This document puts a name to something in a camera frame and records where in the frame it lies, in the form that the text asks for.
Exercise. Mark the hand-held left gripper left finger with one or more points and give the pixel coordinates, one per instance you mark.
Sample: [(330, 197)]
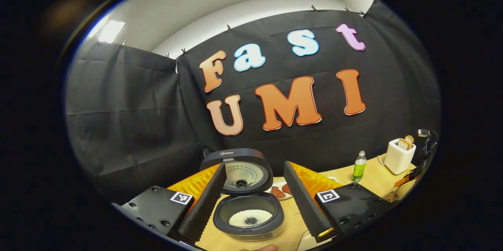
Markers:
[(157, 206)]

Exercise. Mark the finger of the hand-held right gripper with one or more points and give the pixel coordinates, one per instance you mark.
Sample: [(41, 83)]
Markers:
[(412, 175)]

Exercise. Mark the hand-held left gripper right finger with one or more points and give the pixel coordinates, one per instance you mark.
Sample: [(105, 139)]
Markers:
[(353, 204)]

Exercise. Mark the white rice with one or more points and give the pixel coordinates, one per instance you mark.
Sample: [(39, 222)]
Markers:
[(312, 243), (239, 219)]

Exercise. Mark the dark silver rice cooker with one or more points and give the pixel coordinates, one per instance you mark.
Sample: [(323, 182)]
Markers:
[(243, 172)]

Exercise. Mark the clear rice container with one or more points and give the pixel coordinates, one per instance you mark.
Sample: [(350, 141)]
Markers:
[(308, 237)]

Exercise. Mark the bread slice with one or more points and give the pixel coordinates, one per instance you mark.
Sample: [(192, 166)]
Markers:
[(410, 139), (403, 144)]

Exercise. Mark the white toaster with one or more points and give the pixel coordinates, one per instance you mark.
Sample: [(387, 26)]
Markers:
[(397, 160)]

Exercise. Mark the green label plastic bottle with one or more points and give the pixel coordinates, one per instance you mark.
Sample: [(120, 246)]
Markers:
[(358, 168)]

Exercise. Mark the red meat piece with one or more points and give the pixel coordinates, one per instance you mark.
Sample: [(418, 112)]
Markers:
[(287, 189), (278, 192)]

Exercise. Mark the round white plate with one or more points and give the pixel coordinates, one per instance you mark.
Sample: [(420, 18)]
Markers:
[(269, 194)]

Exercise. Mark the black backdrop cloth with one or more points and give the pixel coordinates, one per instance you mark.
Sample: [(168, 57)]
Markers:
[(137, 105)]

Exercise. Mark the ceiling light panel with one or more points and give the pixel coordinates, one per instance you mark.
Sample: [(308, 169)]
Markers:
[(111, 31)]

